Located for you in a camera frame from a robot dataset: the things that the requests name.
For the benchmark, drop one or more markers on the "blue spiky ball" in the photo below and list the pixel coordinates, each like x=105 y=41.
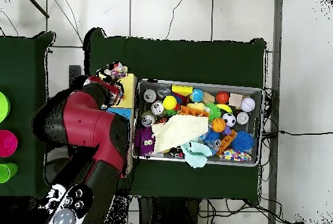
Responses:
x=242 y=142

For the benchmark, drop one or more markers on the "small orange basketball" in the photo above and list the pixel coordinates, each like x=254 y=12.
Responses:
x=219 y=125

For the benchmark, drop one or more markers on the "colourful wrapper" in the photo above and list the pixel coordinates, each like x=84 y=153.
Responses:
x=118 y=70

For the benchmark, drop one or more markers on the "small soccer ball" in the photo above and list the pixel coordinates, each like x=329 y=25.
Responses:
x=229 y=119

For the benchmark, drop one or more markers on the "green spiky ball with eyes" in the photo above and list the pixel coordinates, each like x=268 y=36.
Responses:
x=213 y=112

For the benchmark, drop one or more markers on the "yellow smooth ball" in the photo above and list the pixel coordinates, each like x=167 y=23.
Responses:
x=169 y=102

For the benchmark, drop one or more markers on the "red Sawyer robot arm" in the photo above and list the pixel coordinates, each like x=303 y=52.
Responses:
x=85 y=125

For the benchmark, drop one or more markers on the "pink plastic cup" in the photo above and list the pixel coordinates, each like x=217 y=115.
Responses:
x=7 y=143

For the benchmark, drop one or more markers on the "grey stand foot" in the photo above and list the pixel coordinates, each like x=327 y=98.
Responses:
x=50 y=165

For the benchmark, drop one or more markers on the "cream knitted cloth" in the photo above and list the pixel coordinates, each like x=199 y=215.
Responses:
x=182 y=130

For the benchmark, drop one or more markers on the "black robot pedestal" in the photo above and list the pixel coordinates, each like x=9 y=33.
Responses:
x=169 y=213

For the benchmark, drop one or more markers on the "orange red ball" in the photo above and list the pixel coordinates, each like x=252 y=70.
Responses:
x=222 y=97

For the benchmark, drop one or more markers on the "neon green plastic cup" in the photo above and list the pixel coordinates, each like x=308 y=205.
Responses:
x=6 y=173
x=4 y=108

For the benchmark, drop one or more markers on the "black pole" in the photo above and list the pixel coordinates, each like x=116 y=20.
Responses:
x=36 y=5

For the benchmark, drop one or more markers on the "wooden box with three holes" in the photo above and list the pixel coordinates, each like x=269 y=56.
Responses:
x=128 y=96

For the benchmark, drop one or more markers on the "dark green table cloth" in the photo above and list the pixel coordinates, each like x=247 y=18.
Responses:
x=23 y=65
x=169 y=60

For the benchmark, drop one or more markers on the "small white baseball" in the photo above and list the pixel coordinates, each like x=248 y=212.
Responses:
x=248 y=104

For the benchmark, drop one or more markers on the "purple spiky ball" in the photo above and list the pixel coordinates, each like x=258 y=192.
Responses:
x=143 y=140

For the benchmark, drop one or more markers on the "black upright panel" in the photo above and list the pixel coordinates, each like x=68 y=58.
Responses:
x=75 y=71

